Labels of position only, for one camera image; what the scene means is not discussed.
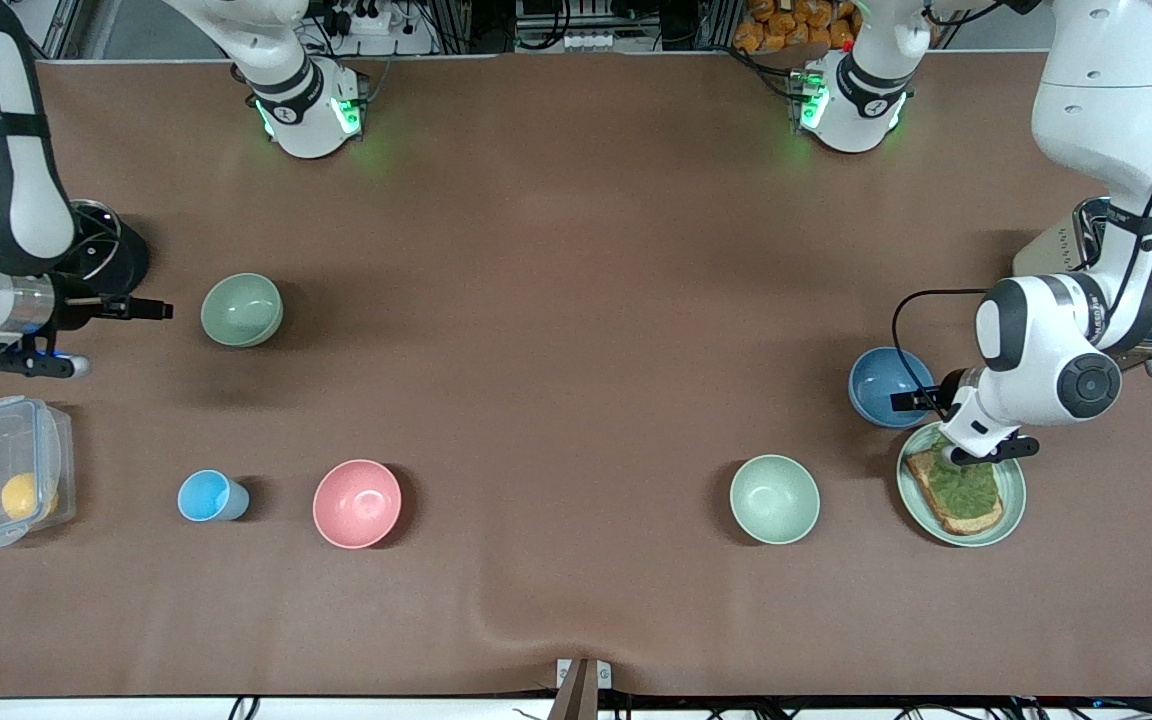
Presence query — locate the yellow lemon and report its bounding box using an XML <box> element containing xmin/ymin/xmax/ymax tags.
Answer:
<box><xmin>1</xmin><ymin>472</ymin><xmax>59</xmax><ymax>521</ymax></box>

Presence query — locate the light blue cup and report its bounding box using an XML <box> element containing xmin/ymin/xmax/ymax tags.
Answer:
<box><xmin>177</xmin><ymin>469</ymin><xmax>250</xmax><ymax>523</ymax></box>

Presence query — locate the glass lid with blue knob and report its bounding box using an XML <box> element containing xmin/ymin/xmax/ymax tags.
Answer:
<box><xmin>71</xmin><ymin>200</ymin><xmax>123</xmax><ymax>286</ymax></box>

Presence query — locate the aluminium frame rail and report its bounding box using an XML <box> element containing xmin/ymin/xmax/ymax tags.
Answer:
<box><xmin>31</xmin><ymin>0</ymin><xmax>87</xmax><ymax>61</ymax></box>

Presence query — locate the brown table mat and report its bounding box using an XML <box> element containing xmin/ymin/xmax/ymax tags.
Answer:
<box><xmin>0</xmin><ymin>55</ymin><xmax>1152</xmax><ymax>698</ymax></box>

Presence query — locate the dark slanted pole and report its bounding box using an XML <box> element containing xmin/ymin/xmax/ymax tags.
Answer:
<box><xmin>547</xmin><ymin>660</ymin><xmax>592</xmax><ymax>720</ymax></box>

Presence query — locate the toasted bread slice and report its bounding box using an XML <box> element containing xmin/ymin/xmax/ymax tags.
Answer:
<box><xmin>903</xmin><ymin>448</ymin><xmax>1005</xmax><ymax>536</ymax></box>

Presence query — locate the black pot with blue handle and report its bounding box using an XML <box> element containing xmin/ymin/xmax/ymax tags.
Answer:
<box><xmin>0</xmin><ymin>200</ymin><xmax>151</xmax><ymax>363</ymax></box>

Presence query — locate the metal mounting bracket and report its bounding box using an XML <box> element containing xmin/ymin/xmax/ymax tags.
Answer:
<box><xmin>556</xmin><ymin>658</ymin><xmax>613</xmax><ymax>691</ymax></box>

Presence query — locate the pale green bowl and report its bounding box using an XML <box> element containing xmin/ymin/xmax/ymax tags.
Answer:
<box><xmin>730</xmin><ymin>454</ymin><xmax>821</xmax><ymax>546</ymax></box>
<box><xmin>201</xmin><ymin>272</ymin><xmax>285</xmax><ymax>349</ymax></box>

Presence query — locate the pale green plate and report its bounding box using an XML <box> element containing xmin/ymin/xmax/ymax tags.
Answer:
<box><xmin>896</xmin><ymin>424</ymin><xmax>1027</xmax><ymax>548</ymax></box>

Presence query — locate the blue bowl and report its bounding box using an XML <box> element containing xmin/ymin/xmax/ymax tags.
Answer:
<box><xmin>848</xmin><ymin>346</ymin><xmax>936</xmax><ymax>429</ymax></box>

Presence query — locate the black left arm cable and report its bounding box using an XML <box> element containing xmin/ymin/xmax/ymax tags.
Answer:
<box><xmin>891</xmin><ymin>0</ymin><xmax>1152</xmax><ymax>396</ymax></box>

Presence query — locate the pink bowl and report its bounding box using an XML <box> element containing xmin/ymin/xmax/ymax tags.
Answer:
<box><xmin>313</xmin><ymin>459</ymin><xmax>403</xmax><ymax>550</ymax></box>

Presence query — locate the bag of orange buns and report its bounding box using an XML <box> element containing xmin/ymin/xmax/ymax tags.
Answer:
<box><xmin>733</xmin><ymin>0</ymin><xmax>857</xmax><ymax>53</ymax></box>

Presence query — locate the green lettuce leaf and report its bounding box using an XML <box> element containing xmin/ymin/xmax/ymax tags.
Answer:
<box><xmin>928</xmin><ymin>455</ymin><xmax>999</xmax><ymax>521</ymax></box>

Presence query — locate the beige chrome toaster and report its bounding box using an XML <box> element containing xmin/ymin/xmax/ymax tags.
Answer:
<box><xmin>1012</xmin><ymin>197</ymin><xmax>1152</xmax><ymax>379</ymax></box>

